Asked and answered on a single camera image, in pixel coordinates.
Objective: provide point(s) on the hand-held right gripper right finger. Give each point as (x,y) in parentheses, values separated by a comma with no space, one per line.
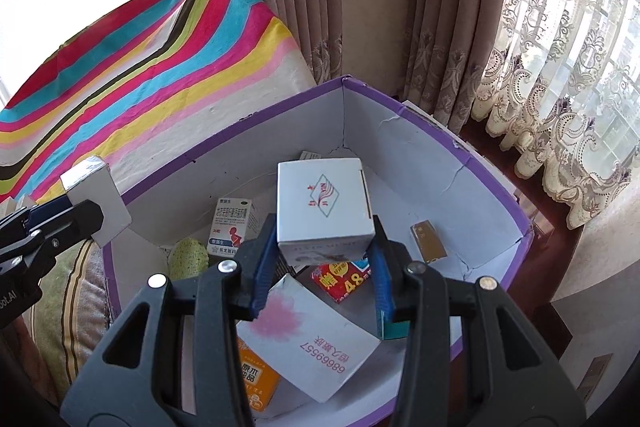
(382,277)

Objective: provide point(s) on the white box with logo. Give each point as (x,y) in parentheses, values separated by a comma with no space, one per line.
(325,207)

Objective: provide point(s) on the striped towel cushion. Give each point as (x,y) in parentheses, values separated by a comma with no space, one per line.
(75,307)

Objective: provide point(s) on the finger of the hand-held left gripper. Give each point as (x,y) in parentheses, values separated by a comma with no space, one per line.
(75,219)
(45,213)

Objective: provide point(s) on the small gold box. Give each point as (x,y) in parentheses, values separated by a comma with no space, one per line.
(429,242)

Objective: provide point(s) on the multicolour striped cloth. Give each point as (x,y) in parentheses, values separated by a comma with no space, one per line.
(150,82)

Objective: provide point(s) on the orange tissue pack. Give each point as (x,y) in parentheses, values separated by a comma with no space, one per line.
(255,377)

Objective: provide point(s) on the white red medicine box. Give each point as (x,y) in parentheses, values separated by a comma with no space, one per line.
(230,222)

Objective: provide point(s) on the purple cardboard box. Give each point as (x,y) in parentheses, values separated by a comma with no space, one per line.
(425,167)

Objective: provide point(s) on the green sponge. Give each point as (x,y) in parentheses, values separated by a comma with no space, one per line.
(187,257)

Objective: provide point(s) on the lace curtain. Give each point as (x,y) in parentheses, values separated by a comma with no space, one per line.
(575,82)

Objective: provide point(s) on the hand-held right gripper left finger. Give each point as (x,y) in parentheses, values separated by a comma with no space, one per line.
(262,267)

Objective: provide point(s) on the green tissue pack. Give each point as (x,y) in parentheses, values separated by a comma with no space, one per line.
(395,331)

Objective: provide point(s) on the white box pink flower print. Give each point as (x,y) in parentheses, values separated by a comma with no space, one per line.
(310,347)

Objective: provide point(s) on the red tissue pack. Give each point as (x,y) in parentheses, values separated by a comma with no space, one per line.
(340,282)

